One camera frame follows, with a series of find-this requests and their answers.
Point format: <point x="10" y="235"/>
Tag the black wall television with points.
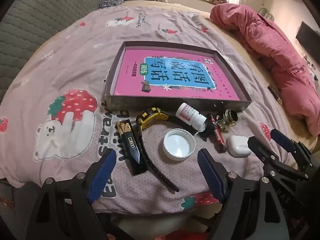
<point x="308" y="38"/>

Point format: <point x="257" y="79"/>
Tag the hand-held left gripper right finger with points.
<point x="210" y="172"/>

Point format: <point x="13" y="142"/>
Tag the white plastic lid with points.
<point x="178" y="145"/>

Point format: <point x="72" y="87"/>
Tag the pink strawberry printed bedsheet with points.
<point x="75" y="55"/>

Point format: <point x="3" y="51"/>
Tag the pink book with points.
<point x="135" y="80"/>

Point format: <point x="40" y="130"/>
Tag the blue grey patterned cloth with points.
<point x="110" y="3"/>

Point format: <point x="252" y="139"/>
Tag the pink quilt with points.
<point x="270" y="42"/>

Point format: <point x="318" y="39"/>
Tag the grey cardboard tray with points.
<point x="175" y="106"/>

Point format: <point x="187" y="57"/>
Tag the grey quilted headboard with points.
<point x="37" y="17"/>

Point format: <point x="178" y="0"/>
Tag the white earbuds case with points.
<point x="237" y="146"/>

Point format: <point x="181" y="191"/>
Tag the black metal clip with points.
<point x="203" y="133"/>

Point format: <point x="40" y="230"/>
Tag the red black marker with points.
<point x="217" y="135"/>

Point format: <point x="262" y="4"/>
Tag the black gold box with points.
<point x="132" y="150"/>

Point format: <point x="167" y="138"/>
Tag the white pill bottle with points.
<point x="190" y="116"/>

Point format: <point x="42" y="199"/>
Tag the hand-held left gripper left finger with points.
<point x="105" y="172"/>

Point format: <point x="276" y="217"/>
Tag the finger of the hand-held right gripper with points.
<point x="282" y="140"/>
<point x="260" y="150"/>

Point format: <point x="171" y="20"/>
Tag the yellow black wristwatch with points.
<point x="150" y="117"/>

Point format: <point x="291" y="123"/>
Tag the brass glass jar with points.
<point x="228" y="118"/>

